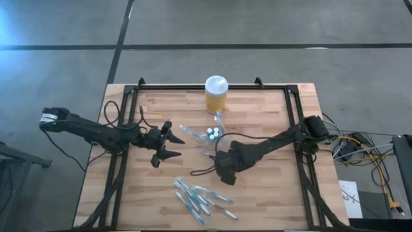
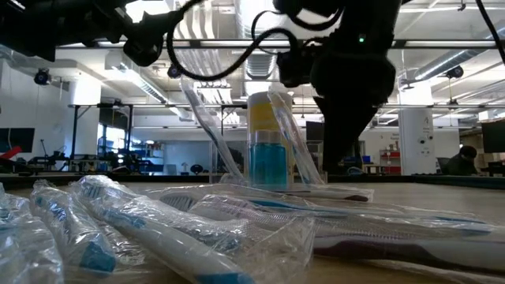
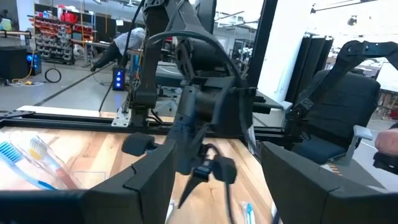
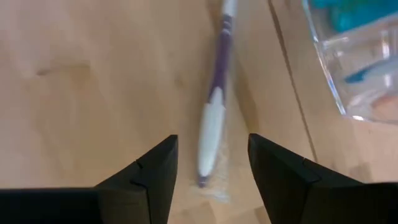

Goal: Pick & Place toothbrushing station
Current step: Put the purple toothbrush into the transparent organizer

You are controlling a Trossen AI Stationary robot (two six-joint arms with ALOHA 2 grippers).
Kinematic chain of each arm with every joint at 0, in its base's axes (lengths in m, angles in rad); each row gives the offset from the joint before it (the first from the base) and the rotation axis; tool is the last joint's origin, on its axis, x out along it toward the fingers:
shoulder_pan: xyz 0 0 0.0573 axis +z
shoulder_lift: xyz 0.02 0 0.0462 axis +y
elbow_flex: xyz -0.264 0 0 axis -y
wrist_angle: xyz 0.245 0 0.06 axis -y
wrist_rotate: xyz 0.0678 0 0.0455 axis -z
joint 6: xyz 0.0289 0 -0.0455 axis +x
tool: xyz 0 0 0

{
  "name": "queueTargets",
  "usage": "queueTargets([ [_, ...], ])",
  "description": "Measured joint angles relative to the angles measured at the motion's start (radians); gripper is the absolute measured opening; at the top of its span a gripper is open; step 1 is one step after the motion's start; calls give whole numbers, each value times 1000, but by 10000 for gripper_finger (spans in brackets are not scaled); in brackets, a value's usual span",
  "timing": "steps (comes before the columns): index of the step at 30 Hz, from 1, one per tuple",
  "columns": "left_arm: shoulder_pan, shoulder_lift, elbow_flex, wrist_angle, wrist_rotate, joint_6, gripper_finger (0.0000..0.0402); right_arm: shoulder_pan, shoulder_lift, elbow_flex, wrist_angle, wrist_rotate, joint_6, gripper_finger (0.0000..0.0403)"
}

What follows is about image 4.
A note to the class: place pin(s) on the blue white toothbrush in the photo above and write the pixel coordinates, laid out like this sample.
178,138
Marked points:
357,76

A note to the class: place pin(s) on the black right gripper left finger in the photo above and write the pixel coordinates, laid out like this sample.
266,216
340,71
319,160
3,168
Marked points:
149,186

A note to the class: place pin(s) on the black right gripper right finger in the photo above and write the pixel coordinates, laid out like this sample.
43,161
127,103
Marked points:
289,186

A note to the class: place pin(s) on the purple white toothbrush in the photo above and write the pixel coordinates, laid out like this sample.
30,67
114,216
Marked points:
214,124

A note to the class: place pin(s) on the blue mouthwash bottle white cap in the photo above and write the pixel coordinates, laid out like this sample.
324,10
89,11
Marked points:
357,18
326,3

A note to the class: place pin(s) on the clear acrylic organizer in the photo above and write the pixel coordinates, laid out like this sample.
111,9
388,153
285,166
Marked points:
357,102

